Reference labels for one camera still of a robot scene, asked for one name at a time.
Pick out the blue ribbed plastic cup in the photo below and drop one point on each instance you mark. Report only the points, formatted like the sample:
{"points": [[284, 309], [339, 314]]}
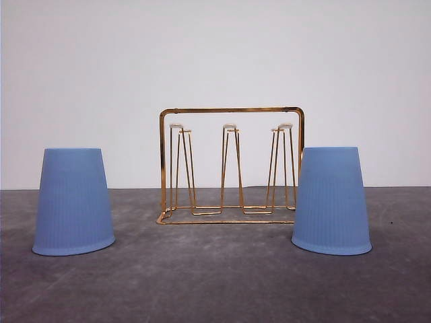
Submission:
{"points": [[331, 214], [73, 212]]}

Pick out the gold wire cup rack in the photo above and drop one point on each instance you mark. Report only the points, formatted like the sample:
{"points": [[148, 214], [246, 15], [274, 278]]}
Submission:
{"points": [[230, 165]]}

